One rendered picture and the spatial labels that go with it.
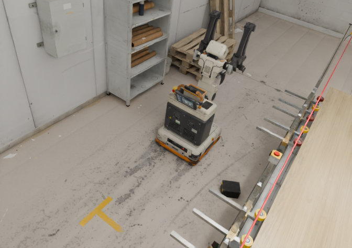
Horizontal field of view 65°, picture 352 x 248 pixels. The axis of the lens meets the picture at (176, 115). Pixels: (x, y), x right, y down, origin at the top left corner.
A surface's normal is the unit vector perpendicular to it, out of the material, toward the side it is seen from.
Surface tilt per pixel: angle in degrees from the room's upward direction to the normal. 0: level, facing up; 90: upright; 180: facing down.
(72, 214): 0
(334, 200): 0
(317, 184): 0
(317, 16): 90
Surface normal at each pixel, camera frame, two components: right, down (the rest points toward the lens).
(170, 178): 0.13, -0.76
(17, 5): 0.81, 0.45
